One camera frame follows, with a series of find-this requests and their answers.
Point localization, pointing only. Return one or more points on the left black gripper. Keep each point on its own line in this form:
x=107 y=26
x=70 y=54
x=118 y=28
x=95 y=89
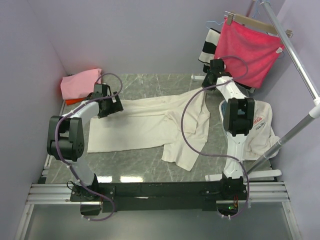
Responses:
x=116 y=107

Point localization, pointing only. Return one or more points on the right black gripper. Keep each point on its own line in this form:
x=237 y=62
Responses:
x=204 y=83

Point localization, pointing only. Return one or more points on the cream white t-shirt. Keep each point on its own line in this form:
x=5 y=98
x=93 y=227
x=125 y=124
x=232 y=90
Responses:
x=178 y=123

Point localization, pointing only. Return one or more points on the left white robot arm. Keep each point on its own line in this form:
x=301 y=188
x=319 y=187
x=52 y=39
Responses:
x=65 y=138

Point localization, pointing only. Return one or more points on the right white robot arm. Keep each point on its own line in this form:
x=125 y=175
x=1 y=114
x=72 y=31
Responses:
x=237 y=116

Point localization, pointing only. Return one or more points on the black white striped cloth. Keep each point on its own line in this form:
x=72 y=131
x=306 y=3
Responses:
x=208 y=53

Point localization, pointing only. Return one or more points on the white laundry basket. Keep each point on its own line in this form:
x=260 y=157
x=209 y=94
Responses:
x=222 y=109

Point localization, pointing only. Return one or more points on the folded pink t-shirt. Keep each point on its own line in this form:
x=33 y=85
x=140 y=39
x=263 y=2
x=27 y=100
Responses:
x=79 y=85

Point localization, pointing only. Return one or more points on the folded orange t-shirt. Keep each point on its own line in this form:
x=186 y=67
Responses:
x=73 y=101

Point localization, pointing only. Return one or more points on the red hanging towel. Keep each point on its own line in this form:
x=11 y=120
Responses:
x=248 y=55

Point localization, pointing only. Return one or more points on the wooden clip hanger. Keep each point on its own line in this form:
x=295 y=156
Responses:
x=250 y=22

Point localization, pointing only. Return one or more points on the white coca-cola t-shirt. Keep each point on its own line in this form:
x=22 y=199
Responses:
x=261 y=137

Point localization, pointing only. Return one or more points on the silver clothes rack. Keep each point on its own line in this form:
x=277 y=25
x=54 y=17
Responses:
x=299 y=162

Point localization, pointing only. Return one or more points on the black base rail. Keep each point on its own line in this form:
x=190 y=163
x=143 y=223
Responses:
x=148 y=196

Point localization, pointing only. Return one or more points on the aluminium frame rail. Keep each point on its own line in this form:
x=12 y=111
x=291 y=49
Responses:
x=50 y=215

